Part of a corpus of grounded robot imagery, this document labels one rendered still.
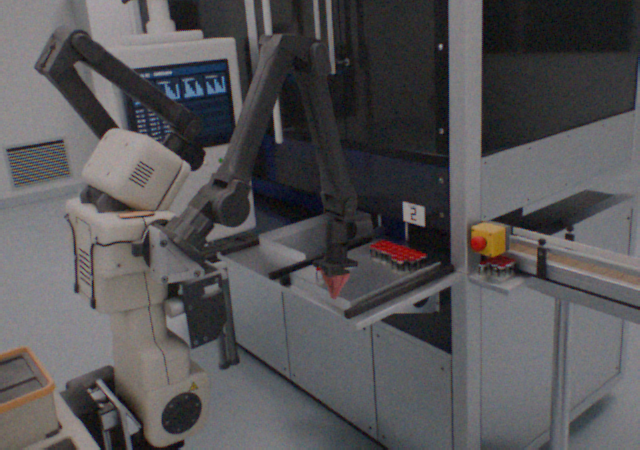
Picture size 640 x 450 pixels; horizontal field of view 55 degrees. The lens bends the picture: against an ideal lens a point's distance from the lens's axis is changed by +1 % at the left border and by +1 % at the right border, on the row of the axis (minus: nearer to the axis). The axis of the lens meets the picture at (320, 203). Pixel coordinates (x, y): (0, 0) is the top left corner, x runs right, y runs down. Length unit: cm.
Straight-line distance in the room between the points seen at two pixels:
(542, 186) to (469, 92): 48
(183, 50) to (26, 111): 461
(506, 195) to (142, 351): 107
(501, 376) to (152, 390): 110
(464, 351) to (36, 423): 113
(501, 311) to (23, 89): 558
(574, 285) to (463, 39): 69
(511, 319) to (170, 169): 117
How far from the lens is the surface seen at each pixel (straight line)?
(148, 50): 220
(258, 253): 200
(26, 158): 679
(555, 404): 196
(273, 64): 131
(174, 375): 151
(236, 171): 128
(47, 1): 683
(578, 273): 169
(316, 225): 220
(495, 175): 177
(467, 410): 199
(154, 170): 135
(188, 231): 124
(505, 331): 201
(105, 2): 650
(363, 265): 183
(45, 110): 680
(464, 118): 164
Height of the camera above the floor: 160
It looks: 17 degrees down
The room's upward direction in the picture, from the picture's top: 4 degrees counter-clockwise
